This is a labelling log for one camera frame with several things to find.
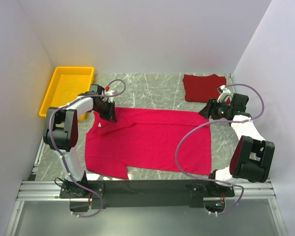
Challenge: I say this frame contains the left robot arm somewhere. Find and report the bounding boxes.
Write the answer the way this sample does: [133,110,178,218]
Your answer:
[43,84,120,198]

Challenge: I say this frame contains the purple cable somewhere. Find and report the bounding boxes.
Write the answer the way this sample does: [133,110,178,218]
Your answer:
[49,79,126,218]
[175,84,266,217]

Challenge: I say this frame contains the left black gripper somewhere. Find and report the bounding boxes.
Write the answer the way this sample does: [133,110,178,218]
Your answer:
[94,100,118,122]

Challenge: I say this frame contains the black base beam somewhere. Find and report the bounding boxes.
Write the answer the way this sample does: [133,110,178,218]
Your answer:
[59,179,235,209]

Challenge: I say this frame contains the folded dark red t-shirt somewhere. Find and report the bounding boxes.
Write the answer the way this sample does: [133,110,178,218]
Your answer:
[182,74,227,103]

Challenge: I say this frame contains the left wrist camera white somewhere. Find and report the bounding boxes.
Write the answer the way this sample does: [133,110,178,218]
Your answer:
[105,86,118,103]

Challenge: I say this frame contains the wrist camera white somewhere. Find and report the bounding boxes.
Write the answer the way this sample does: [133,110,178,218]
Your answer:
[217,85,232,103]
[105,86,118,103]

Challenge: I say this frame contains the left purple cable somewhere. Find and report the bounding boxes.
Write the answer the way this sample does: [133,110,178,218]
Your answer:
[49,79,126,218]

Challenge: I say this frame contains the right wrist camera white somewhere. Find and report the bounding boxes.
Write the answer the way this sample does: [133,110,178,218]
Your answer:
[217,85,232,103]

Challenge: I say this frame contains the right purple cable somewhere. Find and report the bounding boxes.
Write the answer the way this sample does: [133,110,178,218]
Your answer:
[175,84,266,217]

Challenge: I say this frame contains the yellow plastic tray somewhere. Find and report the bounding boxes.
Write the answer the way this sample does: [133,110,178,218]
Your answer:
[39,66,95,118]

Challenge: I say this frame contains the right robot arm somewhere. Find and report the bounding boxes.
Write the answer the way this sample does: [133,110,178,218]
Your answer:
[199,93,275,196]

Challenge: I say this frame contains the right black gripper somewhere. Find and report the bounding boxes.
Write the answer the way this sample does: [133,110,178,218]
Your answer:
[198,98,233,120]

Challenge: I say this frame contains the aluminium rail frame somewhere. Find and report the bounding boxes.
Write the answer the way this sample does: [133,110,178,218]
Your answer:
[3,120,290,236]

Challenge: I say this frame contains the bright red t-shirt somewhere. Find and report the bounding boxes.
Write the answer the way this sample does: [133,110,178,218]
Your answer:
[85,107,212,179]

